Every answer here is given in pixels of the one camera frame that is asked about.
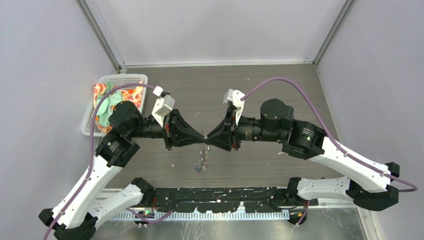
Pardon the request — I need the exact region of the purple cable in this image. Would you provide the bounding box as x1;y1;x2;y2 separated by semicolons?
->
241;76;419;227
43;83;178;240

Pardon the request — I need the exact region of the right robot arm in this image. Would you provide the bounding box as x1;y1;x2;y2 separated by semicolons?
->
205;98;400;212

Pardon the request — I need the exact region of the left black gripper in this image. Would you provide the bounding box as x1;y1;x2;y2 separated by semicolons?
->
128;107;206;150

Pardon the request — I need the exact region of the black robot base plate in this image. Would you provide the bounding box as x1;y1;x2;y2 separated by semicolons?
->
138;187;307;214

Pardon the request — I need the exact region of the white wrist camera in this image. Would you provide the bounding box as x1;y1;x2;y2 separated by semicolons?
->
151;86;175;127
222;88;245;126

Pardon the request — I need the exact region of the white plastic basket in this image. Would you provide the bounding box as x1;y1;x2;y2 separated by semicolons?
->
81;74;148;137

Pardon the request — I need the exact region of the aluminium frame rail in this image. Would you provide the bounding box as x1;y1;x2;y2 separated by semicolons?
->
94;178;355;213

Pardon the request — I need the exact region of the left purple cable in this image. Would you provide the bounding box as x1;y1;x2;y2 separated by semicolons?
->
43;83;178;240

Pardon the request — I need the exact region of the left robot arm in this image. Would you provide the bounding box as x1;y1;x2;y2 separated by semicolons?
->
39;101;204;240

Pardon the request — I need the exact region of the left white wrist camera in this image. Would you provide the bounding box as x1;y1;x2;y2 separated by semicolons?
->
151;86;175;127

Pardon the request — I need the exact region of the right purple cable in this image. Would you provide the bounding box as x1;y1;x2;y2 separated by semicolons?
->
241;76;419;227

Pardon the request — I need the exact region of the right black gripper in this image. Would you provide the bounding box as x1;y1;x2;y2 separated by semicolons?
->
205;106;283;151

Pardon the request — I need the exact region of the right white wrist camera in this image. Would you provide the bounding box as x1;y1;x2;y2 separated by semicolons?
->
222;88;245;126

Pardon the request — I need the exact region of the colourful patterned cloth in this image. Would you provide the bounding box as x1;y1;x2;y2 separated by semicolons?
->
93;81;144;134

